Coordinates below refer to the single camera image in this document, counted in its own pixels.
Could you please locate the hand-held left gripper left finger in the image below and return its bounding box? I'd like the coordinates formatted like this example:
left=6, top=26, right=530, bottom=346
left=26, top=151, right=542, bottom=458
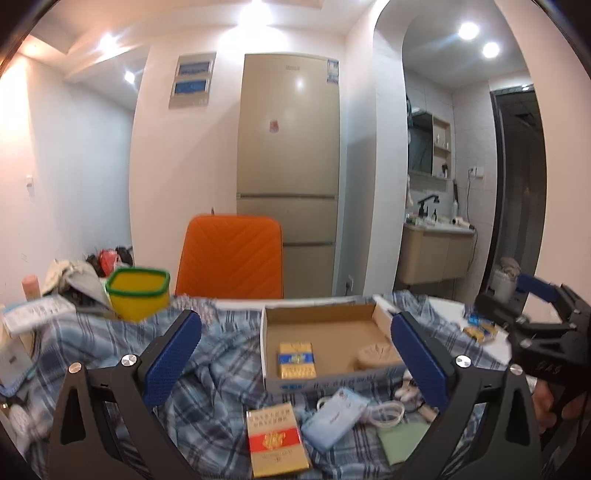
left=48, top=309, right=204, bottom=480

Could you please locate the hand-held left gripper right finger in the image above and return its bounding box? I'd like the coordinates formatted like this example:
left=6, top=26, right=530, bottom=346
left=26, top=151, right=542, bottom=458
left=390, top=311, right=543, bottom=480

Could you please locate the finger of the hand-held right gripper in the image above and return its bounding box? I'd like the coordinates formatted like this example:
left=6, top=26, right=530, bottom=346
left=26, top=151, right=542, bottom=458
left=516, top=273, right=561, bottom=302
left=475, top=293, right=532, bottom=334

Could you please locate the white cable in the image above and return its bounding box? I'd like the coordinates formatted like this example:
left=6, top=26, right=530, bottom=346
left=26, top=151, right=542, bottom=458
left=360, top=400, right=406, bottom=428

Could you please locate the green pad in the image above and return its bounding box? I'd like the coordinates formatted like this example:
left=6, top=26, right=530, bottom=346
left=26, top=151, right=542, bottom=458
left=376, top=422, right=433, bottom=466

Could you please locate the light blue tissue pack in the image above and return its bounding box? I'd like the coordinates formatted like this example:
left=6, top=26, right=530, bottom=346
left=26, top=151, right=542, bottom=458
left=301, top=388, right=370, bottom=451

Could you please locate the cardboard box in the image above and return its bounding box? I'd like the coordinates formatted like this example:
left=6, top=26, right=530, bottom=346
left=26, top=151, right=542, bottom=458
left=260, top=302, right=407, bottom=393

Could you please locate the red and gold cigarette pack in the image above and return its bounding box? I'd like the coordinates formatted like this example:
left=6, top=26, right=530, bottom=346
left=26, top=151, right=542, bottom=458
left=246, top=403, right=313, bottom=478

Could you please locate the person's right hand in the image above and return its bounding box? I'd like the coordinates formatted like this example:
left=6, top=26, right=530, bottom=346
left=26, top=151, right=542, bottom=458
left=533, top=382, right=583, bottom=435

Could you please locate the gold and black cigarette pack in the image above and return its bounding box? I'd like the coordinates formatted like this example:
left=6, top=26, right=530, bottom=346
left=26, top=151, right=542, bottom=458
left=463, top=324, right=498, bottom=343

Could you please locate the white trash bin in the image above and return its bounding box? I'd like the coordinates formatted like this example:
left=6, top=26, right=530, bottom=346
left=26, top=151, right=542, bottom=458
left=488, top=257, right=523, bottom=302

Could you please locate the round beige slotted case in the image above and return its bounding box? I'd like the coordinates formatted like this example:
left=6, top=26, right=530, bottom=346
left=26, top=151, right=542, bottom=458
left=355, top=342, right=403, bottom=370

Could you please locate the blue plaid shirt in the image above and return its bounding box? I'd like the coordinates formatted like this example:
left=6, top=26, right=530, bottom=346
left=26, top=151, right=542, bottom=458
left=25, top=290, right=513, bottom=480

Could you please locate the yellow container green rim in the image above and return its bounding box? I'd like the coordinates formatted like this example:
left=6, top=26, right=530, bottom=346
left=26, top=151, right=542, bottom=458
left=105, top=266, right=172, bottom=322

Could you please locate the bathroom vanity cabinet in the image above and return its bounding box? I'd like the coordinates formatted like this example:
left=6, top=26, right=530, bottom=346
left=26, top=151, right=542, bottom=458
left=396, top=223, right=476, bottom=285

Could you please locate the dark door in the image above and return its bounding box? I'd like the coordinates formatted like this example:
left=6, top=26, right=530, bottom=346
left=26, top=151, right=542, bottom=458
left=489, top=85, right=549, bottom=279

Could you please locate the red plastic bag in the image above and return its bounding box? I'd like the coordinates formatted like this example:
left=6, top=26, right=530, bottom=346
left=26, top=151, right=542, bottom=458
left=98, top=248, right=122, bottom=275

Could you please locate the orange quilted chair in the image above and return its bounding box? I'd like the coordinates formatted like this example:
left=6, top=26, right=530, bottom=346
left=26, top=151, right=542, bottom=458
left=175, top=215, right=284, bottom=300

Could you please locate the gold and blue cigarette pack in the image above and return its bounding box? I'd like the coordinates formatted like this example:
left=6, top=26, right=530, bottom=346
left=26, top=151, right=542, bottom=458
left=278, top=342, right=317, bottom=380

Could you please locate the pile of clothes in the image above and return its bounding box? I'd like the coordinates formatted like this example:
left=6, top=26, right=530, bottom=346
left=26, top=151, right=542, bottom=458
left=41, top=257, right=112, bottom=308

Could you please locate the black faucet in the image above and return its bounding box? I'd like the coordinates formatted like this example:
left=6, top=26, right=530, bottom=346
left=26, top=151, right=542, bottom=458
left=417, top=194, right=440, bottom=219

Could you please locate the white printed packet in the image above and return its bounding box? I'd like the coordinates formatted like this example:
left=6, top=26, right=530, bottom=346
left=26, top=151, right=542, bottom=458
left=2, top=296, right=77, bottom=335

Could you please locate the bathroom mirror cabinet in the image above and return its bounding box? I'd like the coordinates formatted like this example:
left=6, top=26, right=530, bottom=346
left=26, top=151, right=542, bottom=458
left=408, top=110, right=452, bottom=182

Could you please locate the beige refrigerator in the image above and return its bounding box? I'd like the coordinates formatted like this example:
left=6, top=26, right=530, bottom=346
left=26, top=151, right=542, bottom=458
left=236, top=54, right=341, bottom=299

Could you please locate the wall electrical panel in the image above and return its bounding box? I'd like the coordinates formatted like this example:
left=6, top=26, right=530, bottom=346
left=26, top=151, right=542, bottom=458
left=168, top=51, right=217, bottom=110

